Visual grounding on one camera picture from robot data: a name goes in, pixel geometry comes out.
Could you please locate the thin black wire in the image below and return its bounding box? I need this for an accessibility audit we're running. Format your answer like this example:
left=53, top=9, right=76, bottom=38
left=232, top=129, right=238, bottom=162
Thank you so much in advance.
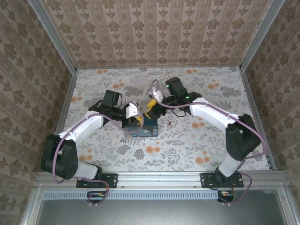
left=172, top=106, right=188, bottom=118

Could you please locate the aluminium table edge rail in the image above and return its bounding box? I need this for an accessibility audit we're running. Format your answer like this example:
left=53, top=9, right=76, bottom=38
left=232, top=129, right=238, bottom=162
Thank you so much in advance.
left=239, top=67, right=278, bottom=171
left=44, top=70, right=78, bottom=172

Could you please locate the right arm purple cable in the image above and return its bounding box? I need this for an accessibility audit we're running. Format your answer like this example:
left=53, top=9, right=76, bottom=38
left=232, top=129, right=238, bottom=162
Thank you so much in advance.
left=149, top=79, right=268, bottom=205

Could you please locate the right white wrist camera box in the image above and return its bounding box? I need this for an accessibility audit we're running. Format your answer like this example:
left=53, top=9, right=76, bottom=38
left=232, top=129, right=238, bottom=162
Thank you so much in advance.
left=150, top=90, right=165, bottom=103

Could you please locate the grey slotted cable duct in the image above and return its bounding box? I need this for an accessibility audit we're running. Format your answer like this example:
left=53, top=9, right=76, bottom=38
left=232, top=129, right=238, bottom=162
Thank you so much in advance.
left=43, top=190, right=220, bottom=200

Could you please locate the black connector board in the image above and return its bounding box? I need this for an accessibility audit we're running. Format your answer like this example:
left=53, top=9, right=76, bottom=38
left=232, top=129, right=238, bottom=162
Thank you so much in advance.
left=87, top=191, right=106, bottom=204
left=217, top=190, right=235, bottom=203

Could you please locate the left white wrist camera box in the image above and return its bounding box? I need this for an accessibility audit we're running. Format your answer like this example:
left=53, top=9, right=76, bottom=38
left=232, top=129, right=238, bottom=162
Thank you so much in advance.
left=125, top=101, right=142, bottom=119

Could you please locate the floral patterned table cover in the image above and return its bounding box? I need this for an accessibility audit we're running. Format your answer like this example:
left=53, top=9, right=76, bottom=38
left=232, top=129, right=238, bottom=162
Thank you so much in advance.
left=52, top=66, right=271, bottom=173

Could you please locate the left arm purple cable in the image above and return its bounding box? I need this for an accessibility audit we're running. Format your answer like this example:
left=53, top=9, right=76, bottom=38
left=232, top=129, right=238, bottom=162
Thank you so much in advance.
left=52, top=112, right=145, bottom=207

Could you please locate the grey metal sheet panel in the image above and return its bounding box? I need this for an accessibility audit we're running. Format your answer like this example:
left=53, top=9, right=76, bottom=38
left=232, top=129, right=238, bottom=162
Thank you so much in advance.
left=35, top=189, right=291, bottom=225

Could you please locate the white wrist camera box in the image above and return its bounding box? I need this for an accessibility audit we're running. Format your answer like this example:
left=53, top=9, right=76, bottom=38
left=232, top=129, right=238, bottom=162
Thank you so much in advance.
left=125, top=101, right=142, bottom=119
left=150, top=90, right=165, bottom=103

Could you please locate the starry night tin box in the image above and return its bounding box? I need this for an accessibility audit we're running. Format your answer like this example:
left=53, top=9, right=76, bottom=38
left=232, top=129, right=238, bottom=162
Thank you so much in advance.
left=125, top=116, right=159, bottom=138

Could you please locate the aluminium frame post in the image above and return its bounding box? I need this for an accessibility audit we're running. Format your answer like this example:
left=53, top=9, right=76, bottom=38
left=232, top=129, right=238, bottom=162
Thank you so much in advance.
left=27, top=0, right=78, bottom=73
left=239, top=0, right=286, bottom=71

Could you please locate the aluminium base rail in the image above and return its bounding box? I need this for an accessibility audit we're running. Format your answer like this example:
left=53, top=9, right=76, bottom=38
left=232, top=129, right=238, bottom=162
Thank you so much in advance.
left=35, top=171, right=288, bottom=188

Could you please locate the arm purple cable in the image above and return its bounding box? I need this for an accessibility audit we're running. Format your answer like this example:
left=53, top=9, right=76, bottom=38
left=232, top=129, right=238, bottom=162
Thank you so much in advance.
left=149, top=79, right=268, bottom=205
left=52, top=112, right=145, bottom=207

